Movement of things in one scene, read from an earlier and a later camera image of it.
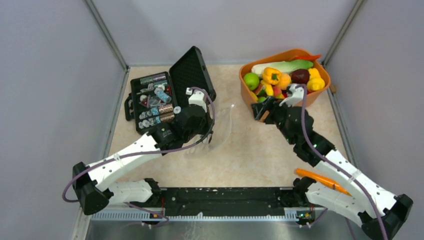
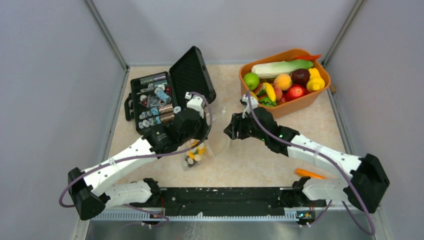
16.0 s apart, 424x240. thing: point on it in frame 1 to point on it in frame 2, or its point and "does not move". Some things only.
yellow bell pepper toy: [271, 75] to [200, 150]
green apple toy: [251, 80] does not move
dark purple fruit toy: [300, 76] does not move
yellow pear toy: [316, 83] does not move
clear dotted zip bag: [220, 132] to [198, 156]
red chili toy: [306, 58] does not move
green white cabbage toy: [284, 67] does not move
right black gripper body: [277, 114] to [246, 127]
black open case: [152, 99] does not move
